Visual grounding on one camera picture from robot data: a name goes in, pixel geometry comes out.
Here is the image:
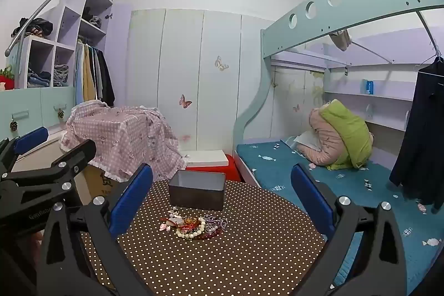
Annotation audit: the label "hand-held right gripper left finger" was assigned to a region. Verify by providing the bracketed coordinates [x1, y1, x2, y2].
[36, 163, 154, 296]

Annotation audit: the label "crumpled blue jeans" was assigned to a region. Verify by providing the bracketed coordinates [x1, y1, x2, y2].
[54, 64, 70, 86]

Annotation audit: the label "teal drawer cabinet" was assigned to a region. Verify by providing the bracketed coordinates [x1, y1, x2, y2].
[0, 84, 77, 144]

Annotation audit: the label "red strawberry plush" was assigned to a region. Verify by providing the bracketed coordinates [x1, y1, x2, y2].
[0, 65, 15, 90]

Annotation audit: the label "row of hanging clothes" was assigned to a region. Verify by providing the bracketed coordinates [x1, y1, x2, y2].
[74, 37, 116, 108]

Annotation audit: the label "grey hanging object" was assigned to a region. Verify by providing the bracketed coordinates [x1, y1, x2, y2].
[329, 29, 352, 52]

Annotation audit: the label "grey metal tin box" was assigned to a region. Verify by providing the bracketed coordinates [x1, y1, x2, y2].
[168, 170, 227, 211]

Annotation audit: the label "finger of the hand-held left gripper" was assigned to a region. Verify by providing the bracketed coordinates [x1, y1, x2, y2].
[0, 139, 97, 213]
[0, 127, 49, 175]

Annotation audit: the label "white bead bracelet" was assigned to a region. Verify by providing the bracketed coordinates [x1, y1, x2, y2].
[175, 217, 207, 241]

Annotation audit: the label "pink checked cloth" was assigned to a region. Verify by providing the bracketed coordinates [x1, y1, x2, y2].
[60, 100, 188, 182]

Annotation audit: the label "lilac wall shelf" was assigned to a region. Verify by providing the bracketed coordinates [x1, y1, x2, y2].
[323, 88, 417, 132]

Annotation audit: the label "folded blue jeans stack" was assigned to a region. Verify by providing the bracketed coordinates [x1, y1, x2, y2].
[27, 69, 52, 88]

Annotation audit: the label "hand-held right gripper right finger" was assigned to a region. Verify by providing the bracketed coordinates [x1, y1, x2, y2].
[291, 163, 407, 296]

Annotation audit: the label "teal bunk bed frame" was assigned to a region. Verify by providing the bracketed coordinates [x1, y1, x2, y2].
[234, 0, 444, 186]

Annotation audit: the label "grey folded clothes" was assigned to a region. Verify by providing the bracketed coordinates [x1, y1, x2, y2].
[82, 6, 103, 29]

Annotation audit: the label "pink quilt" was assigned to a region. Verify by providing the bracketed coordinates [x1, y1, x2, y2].
[299, 107, 351, 168]

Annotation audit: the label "silver bead necklace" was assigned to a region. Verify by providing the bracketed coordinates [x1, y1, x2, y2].
[203, 214, 229, 231]

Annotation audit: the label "dark hanging coat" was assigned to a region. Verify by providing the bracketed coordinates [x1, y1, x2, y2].
[389, 58, 444, 215]

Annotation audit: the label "dark red bead bracelet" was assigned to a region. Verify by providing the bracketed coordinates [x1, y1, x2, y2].
[193, 227, 223, 242]

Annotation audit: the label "pink white flower ornament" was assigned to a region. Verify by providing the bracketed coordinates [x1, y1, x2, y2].
[159, 216, 183, 232]

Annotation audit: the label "white wardrobe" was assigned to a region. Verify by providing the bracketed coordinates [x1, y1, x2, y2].
[127, 8, 278, 153]

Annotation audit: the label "wire clothes hanger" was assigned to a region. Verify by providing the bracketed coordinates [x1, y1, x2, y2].
[414, 50, 444, 73]

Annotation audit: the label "red box with white lid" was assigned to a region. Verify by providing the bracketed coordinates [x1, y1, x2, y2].
[180, 150, 241, 183]

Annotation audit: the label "green blanket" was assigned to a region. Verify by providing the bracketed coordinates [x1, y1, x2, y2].
[319, 101, 374, 170]

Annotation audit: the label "lilac stair shelf unit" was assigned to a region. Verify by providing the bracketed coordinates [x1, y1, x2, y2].
[7, 0, 115, 90]

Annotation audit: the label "blue patterned mattress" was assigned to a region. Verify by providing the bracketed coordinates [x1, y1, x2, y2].
[236, 136, 444, 296]

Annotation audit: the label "white pillow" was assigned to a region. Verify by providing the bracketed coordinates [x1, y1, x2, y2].
[294, 131, 325, 149]

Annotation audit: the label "brown cardboard box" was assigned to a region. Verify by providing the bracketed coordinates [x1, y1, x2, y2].
[85, 164, 118, 200]

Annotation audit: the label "dark clothes pile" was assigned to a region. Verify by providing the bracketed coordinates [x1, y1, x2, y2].
[10, 17, 54, 39]

